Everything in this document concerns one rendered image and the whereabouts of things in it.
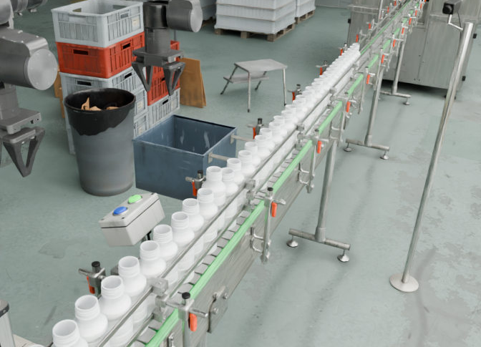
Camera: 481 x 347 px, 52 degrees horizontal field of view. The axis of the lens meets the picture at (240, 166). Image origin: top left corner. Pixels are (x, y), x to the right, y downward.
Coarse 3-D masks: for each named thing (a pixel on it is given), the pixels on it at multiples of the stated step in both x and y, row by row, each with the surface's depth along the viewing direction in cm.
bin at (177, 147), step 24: (168, 120) 213; (192, 120) 214; (144, 144) 190; (168, 144) 218; (192, 144) 219; (216, 144) 190; (144, 168) 195; (168, 168) 190; (192, 168) 186; (168, 192) 195; (192, 192) 190
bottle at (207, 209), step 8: (200, 192) 116; (208, 192) 117; (200, 200) 114; (208, 200) 114; (200, 208) 115; (208, 208) 115; (216, 208) 117; (208, 216) 115; (216, 224) 118; (208, 232) 117; (216, 232) 119; (208, 240) 118
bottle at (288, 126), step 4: (284, 112) 165; (288, 112) 165; (284, 116) 163; (288, 116) 163; (288, 120) 163; (284, 124) 164; (288, 124) 164; (292, 124) 165; (288, 128) 163; (292, 128) 164; (288, 132) 164; (292, 136) 166; (288, 140) 165; (292, 140) 167; (288, 144) 166; (292, 144) 168; (288, 148) 167; (288, 156) 168
